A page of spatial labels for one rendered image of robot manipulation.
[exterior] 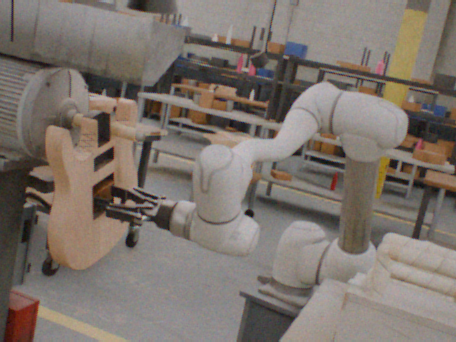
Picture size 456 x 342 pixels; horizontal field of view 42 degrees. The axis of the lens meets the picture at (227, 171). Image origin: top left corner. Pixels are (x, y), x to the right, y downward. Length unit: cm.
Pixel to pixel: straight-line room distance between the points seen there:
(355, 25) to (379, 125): 1090
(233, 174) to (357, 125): 54
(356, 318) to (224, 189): 37
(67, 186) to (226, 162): 39
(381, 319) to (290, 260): 98
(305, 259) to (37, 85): 108
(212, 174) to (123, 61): 32
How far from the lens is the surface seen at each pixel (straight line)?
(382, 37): 1247
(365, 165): 180
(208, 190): 128
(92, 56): 140
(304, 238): 211
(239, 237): 137
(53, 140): 137
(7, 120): 160
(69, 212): 145
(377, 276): 117
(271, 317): 216
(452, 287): 133
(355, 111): 171
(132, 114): 160
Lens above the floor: 148
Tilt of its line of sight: 10 degrees down
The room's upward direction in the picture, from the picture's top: 12 degrees clockwise
